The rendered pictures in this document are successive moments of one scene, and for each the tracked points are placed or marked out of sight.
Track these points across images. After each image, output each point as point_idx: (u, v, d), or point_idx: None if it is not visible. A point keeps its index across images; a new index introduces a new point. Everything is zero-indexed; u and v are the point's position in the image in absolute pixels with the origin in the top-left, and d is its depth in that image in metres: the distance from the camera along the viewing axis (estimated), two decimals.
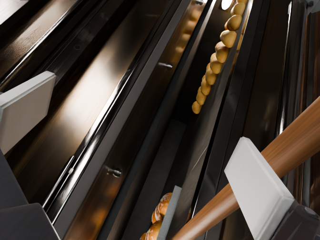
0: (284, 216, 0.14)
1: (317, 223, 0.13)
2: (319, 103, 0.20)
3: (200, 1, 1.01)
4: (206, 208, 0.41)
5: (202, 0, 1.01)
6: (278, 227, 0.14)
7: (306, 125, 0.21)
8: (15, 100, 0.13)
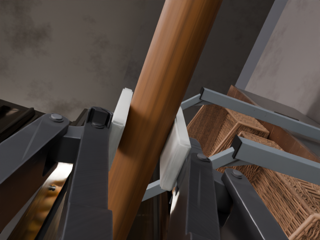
0: (183, 164, 0.15)
1: (209, 165, 0.14)
2: None
3: (53, 188, 1.10)
4: None
5: (55, 186, 1.10)
6: (179, 174, 0.16)
7: None
8: (126, 117, 0.16)
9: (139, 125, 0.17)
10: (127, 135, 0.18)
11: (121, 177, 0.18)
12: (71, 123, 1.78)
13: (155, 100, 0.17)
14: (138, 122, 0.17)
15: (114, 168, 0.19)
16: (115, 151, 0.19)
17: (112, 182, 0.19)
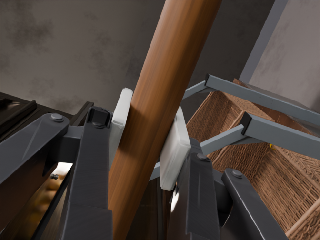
0: (183, 163, 0.15)
1: (209, 165, 0.14)
2: None
3: (55, 176, 1.08)
4: None
5: (57, 175, 1.08)
6: (179, 173, 0.16)
7: None
8: (126, 117, 0.16)
9: (175, 26, 0.16)
10: (160, 40, 0.16)
11: (152, 91, 0.17)
12: None
13: None
14: (173, 23, 0.16)
15: (143, 82, 0.17)
16: (145, 63, 0.17)
17: (141, 98, 0.17)
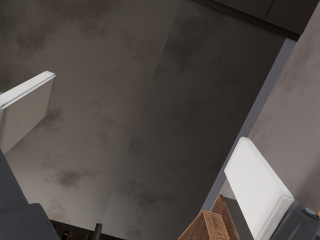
0: (284, 216, 0.14)
1: (317, 223, 0.13)
2: None
3: None
4: None
5: None
6: (278, 227, 0.14)
7: None
8: (15, 100, 0.13)
9: None
10: None
11: None
12: (85, 234, 2.14)
13: None
14: None
15: None
16: None
17: None
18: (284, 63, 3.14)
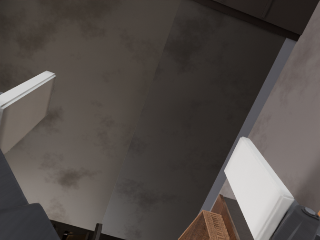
0: (284, 216, 0.14)
1: (317, 223, 0.13)
2: None
3: None
4: None
5: None
6: (278, 227, 0.14)
7: None
8: (15, 100, 0.13)
9: None
10: None
11: None
12: (85, 234, 2.14)
13: None
14: None
15: None
16: None
17: None
18: (284, 63, 3.14)
